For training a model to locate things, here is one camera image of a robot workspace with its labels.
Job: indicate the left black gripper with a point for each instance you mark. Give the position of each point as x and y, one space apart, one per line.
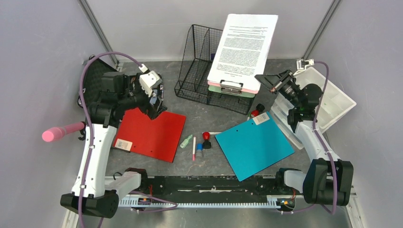
158 106

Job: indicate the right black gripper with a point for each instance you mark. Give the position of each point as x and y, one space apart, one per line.
273 81

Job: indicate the white printed paper sheet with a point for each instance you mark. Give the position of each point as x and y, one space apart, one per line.
243 50

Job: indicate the pink clear clipboard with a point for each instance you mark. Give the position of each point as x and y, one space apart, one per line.
232 87

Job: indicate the light green clipboard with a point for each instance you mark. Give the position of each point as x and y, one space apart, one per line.
233 93

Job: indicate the red clipboard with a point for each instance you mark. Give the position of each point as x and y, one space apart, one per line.
158 138

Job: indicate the teal blue clipboard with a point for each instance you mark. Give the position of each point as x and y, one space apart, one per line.
254 145

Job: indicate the black wire mesh organizer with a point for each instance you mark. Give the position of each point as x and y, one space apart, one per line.
199 51

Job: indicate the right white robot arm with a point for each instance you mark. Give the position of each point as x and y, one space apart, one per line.
328 180

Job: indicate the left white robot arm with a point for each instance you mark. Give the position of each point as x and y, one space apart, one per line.
90 194

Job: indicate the red black round stamp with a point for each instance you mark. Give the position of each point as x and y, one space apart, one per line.
260 108

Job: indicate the black poker chip case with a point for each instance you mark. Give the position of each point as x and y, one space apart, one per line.
106 89

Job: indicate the white plastic drawer organizer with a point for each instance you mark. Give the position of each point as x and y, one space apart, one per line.
335 104

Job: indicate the green small highlighter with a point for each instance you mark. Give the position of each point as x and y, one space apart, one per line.
186 141

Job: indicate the blue grey small cylinder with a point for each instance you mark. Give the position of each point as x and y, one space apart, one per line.
199 151

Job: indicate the pink pen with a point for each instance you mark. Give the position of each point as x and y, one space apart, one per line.
194 144

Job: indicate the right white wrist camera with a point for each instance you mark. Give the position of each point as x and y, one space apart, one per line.
303 64

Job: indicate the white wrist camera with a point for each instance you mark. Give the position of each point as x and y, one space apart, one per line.
149 82
303 64

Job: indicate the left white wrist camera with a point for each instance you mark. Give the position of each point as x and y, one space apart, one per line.
149 82

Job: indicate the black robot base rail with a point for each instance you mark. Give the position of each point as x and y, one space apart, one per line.
215 189

